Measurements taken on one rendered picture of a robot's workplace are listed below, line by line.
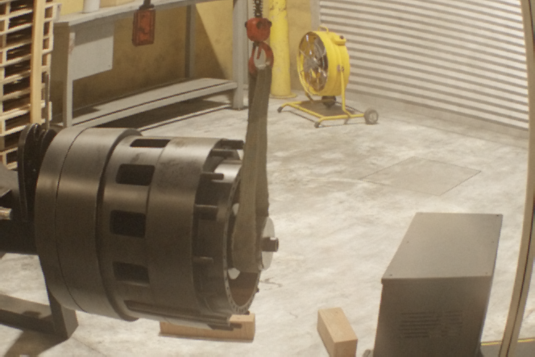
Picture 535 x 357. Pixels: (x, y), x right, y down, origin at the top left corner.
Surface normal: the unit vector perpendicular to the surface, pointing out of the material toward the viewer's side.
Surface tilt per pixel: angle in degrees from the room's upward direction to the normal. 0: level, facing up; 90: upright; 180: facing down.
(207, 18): 90
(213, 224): 60
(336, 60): 79
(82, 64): 90
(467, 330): 90
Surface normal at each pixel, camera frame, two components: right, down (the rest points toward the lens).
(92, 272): -0.24, 0.39
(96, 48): 0.76, 0.15
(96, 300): -0.20, 0.73
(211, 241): -0.24, -0.07
